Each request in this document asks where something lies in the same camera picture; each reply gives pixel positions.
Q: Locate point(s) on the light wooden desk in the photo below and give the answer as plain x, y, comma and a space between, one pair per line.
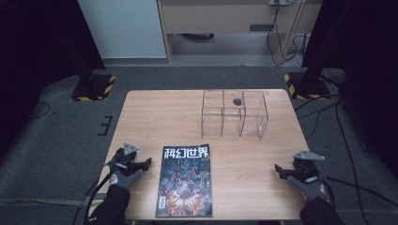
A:
225, 18

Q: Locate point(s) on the grey power strip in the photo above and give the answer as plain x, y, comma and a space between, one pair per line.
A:
280, 2

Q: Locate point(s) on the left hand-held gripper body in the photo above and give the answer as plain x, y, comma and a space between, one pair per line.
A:
126, 153

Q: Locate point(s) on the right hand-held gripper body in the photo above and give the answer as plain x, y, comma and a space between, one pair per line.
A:
305, 162

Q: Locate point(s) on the white panel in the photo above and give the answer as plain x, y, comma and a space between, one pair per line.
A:
125, 28

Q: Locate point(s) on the person's left hand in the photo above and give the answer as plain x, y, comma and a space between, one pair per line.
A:
125, 179

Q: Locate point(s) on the dark illustrated magazine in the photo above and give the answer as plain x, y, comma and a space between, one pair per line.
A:
184, 187

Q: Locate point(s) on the clear acrylic divided rack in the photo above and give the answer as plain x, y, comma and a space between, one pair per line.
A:
254, 115

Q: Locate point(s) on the black curtain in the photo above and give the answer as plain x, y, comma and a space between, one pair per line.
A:
359, 47
40, 47

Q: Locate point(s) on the black yellow-striped stand base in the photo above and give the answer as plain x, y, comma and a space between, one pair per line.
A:
308, 87
94, 89

